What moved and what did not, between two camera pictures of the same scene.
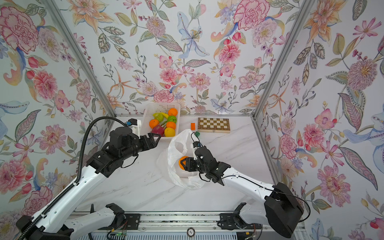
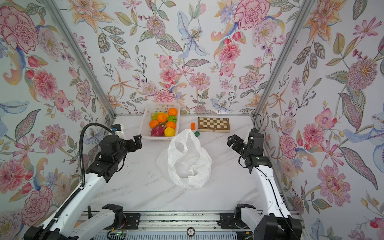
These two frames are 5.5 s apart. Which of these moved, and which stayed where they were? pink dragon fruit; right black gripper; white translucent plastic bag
Moved: right black gripper
Stayed: white translucent plastic bag; pink dragon fruit
